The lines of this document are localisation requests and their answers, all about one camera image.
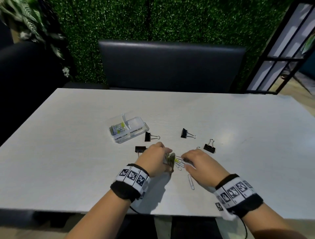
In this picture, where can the person's right hand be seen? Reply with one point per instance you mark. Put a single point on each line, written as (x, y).
(206, 167)

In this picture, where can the person's left hand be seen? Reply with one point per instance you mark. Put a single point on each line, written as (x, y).
(151, 160)

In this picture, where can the person's left fingers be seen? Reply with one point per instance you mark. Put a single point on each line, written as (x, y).
(164, 148)

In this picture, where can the person's right thumb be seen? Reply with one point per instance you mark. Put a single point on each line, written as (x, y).
(190, 168)

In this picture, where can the bunch of coloured paper clips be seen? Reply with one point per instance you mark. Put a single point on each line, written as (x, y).
(176, 161)

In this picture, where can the person's right forearm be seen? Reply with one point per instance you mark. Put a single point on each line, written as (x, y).
(273, 225)

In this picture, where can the person's left forearm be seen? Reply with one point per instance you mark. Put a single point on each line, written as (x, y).
(101, 216)

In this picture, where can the black binder clip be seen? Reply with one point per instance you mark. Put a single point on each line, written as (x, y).
(148, 136)
(140, 149)
(184, 133)
(209, 148)

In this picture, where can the clear plastic clip box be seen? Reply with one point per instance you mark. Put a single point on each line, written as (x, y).
(130, 131)

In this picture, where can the black marker wristband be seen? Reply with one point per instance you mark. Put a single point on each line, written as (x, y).
(237, 195)
(128, 183)

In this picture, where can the heap of boxed paper clips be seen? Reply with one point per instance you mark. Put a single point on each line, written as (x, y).
(117, 128)

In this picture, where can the dark padded bench seat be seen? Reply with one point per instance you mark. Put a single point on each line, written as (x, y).
(172, 65)

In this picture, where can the black chair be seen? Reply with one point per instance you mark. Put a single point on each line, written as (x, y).
(27, 83)

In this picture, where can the green leafy plant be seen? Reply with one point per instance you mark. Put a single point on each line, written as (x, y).
(29, 22)

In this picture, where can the black metal frame partition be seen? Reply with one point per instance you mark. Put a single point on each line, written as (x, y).
(268, 57)

